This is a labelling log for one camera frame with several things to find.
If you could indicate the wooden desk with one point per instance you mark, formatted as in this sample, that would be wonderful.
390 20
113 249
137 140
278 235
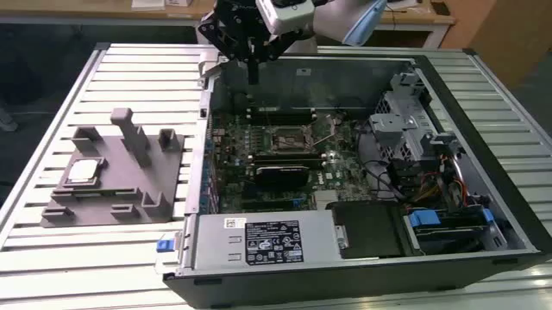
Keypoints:
107 9

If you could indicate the small blue plastic tab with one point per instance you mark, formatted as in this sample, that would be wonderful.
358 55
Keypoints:
487 216

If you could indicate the silver CPU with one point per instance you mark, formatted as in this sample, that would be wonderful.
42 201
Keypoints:
85 170

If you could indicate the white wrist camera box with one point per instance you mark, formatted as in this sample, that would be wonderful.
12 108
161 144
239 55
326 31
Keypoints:
288 17

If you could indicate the metal disk bay cage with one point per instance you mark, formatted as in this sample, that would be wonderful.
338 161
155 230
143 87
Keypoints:
401 122

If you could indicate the thin metal locking lever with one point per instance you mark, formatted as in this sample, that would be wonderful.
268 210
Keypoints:
267 117

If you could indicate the grey parts rack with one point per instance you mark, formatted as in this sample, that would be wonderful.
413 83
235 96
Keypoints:
120 168

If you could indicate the green motherboard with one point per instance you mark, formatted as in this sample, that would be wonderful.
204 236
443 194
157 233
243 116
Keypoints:
344 187

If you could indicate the silver power supply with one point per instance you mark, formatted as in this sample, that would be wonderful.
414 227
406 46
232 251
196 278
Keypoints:
215 242

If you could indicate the black open PC case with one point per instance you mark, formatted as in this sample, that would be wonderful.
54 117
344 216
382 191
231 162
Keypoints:
302 284

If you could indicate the CPU socket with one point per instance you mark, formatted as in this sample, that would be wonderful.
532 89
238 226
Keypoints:
288 139

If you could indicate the grey chair base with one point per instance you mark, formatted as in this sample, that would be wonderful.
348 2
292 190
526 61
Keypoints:
8 124

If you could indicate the white paper box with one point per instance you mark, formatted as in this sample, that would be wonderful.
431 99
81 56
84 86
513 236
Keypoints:
147 4
179 2

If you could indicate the silver heat sink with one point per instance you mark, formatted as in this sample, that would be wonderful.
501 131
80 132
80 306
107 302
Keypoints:
326 198

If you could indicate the brown wooden cabinet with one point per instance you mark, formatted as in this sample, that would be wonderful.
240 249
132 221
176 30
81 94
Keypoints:
508 32

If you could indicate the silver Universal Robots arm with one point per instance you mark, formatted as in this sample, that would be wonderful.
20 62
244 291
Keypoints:
327 19

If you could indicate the blue plastic latch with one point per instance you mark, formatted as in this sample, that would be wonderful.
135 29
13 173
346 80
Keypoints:
164 245

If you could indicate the black graphics card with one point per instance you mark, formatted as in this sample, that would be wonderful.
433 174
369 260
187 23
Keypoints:
279 176

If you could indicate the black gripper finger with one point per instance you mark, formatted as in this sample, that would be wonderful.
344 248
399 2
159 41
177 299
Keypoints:
282 45
212 29

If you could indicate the small black desk item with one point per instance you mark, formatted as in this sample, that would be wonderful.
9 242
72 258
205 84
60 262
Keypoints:
439 8

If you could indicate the black label sticker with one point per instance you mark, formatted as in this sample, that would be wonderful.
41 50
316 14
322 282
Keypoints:
274 242

